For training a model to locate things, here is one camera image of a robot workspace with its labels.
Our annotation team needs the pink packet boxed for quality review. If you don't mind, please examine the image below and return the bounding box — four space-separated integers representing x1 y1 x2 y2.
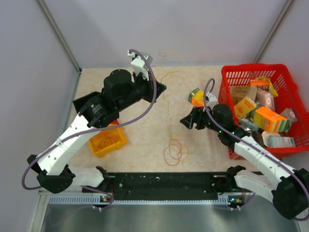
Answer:
256 89 275 111

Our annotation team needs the grey cable duct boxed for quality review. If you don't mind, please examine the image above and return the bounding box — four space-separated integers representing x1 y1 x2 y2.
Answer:
48 194 244 205

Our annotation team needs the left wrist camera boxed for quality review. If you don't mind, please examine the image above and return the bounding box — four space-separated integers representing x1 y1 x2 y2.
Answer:
127 51 149 81

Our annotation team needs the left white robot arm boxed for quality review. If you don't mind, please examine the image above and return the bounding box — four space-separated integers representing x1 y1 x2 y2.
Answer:
27 69 167 194

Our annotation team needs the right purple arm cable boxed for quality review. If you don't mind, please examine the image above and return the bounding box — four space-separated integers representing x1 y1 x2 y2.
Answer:
203 78 309 221

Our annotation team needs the orange sponge pack on table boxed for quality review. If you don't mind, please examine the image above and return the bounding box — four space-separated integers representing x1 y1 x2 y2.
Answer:
188 88 204 107

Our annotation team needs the grey small box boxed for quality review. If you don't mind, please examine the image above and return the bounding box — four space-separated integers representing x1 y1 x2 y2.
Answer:
280 108 297 124

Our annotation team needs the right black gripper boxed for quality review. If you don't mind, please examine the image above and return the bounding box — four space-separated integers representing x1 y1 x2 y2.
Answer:
180 105 222 133

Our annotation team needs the yellow sponge pack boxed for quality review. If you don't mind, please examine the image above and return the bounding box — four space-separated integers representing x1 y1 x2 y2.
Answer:
234 97 256 117

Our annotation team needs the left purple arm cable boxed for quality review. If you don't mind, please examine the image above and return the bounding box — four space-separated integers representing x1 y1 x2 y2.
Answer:
21 49 156 211

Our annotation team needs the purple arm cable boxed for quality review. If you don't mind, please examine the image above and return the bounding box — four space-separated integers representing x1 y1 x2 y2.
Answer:
21 49 156 211
203 78 309 221

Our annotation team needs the orange wire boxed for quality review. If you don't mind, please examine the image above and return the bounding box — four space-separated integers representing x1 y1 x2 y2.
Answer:
163 139 183 166

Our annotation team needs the red plastic basket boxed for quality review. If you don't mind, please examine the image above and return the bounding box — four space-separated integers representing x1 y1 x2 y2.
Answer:
217 63 309 160

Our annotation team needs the white wrapped packet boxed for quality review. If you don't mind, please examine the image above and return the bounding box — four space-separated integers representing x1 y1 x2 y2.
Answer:
261 131 296 148

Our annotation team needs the black plastic bin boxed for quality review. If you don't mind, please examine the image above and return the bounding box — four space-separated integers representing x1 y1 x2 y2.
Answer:
73 91 102 116

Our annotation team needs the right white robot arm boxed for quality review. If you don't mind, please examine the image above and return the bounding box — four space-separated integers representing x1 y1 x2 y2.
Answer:
180 104 309 221

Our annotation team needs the yellow plastic bin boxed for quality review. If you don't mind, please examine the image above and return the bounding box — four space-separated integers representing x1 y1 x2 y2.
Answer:
88 127 128 157

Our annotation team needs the brown cardboard box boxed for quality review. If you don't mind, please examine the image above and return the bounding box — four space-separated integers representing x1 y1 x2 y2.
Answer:
230 86 257 104

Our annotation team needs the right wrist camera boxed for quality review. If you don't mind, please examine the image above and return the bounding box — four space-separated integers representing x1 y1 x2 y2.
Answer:
206 92 218 109

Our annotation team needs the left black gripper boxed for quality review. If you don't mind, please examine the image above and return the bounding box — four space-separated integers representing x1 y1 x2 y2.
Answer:
116 69 167 112

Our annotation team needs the yellow bag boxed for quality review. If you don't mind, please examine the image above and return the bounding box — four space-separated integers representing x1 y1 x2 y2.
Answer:
256 76 279 98

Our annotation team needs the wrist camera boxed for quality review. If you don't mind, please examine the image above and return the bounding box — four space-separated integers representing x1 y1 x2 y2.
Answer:
206 92 218 109
127 51 149 81

